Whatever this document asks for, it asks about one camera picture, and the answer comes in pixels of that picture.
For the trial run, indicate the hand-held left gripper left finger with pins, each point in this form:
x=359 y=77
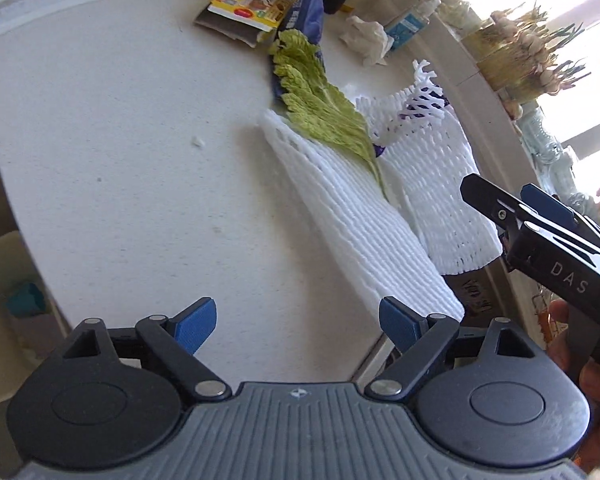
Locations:
x=195 y=327

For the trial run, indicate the row of sprouted garlic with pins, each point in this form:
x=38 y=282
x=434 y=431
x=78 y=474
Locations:
x=525 y=55

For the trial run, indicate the wide white foam net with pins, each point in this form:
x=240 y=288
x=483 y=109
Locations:
x=445 y=175

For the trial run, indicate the clear spray bottle blue label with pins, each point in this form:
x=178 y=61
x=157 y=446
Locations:
x=410 y=25

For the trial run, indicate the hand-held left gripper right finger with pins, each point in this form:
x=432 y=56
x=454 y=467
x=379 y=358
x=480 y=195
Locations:
x=400 y=325

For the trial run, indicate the beige trash bin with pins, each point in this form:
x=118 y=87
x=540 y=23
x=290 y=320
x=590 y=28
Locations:
x=10 y=350

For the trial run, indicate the long white foam net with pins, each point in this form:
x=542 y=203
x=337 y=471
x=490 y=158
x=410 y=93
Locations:
x=360 y=230

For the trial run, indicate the green cabbage leaf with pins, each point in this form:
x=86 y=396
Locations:
x=320 y=105

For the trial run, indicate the white tissue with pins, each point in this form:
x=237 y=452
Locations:
x=367 y=40

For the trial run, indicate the clear glass bowl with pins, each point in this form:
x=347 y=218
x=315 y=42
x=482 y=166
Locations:
x=572 y=180
x=540 y=135

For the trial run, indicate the dark blue snack packet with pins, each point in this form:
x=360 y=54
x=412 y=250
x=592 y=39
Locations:
x=307 y=5

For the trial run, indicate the clear glass jar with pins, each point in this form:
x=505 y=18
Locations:
x=455 y=14

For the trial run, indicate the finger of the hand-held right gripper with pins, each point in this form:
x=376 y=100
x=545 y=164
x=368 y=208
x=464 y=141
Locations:
x=490 y=202
x=547 y=202

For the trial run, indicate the blue plastic cup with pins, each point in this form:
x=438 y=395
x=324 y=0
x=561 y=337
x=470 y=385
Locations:
x=25 y=300

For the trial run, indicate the yellow printed cardboard box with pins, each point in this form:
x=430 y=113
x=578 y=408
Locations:
x=250 y=5

